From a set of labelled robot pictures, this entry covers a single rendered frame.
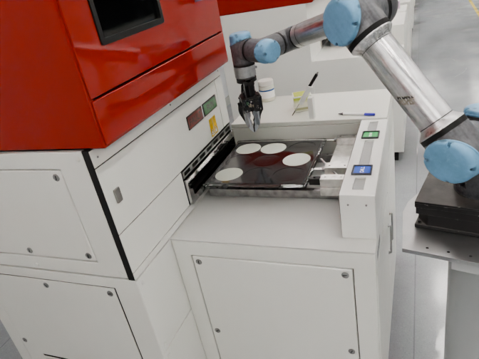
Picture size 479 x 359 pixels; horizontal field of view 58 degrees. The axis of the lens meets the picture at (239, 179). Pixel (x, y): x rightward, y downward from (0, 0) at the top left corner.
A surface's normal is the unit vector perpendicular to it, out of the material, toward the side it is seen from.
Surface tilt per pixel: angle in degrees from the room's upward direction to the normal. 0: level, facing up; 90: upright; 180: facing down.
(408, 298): 0
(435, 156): 98
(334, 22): 86
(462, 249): 0
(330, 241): 0
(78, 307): 90
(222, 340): 90
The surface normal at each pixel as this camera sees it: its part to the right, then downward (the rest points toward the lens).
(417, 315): -0.18, -0.88
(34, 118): -0.34, 0.47
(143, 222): 0.92, 0.00
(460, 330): -0.81, 0.38
